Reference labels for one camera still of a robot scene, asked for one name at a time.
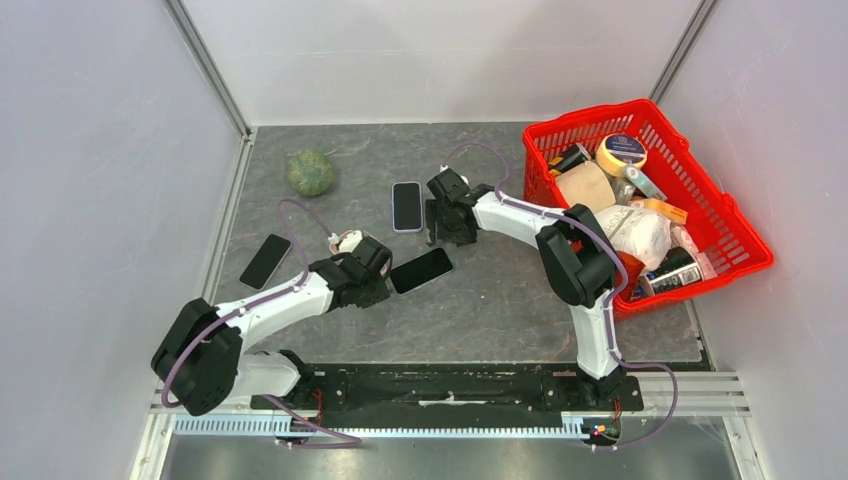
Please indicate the white wrapped package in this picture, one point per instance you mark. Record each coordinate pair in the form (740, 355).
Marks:
(642, 233)

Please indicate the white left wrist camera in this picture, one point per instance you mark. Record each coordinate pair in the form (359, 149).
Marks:
(345, 242)

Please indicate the black yellow tool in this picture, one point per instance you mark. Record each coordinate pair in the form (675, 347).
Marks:
(572, 157)

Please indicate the black mounting base plate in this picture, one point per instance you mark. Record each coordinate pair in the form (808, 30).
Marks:
(453, 395)

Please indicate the green felt ball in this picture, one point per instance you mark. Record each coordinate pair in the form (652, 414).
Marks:
(310, 173)

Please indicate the red plastic basket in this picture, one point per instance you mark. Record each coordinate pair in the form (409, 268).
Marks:
(719, 228)

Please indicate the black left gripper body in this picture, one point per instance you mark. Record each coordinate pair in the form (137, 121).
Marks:
(375, 290)

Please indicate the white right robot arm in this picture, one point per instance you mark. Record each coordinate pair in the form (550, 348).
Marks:
(578, 259)

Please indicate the black smartphone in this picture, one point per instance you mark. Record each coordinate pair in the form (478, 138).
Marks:
(407, 205)
(265, 262)
(420, 270)

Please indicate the orange small box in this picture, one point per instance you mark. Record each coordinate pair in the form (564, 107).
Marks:
(675, 214)

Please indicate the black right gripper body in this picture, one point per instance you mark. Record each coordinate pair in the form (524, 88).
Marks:
(446, 228)

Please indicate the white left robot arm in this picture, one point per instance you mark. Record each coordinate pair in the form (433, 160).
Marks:
(205, 360)

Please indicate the yellow masking tape roll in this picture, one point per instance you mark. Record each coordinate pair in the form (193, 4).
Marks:
(618, 151)

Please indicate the lilac phone case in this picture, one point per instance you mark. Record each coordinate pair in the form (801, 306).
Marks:
(394, 225)

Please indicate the teal white small packet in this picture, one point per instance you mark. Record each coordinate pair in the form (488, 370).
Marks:
(643, 183)

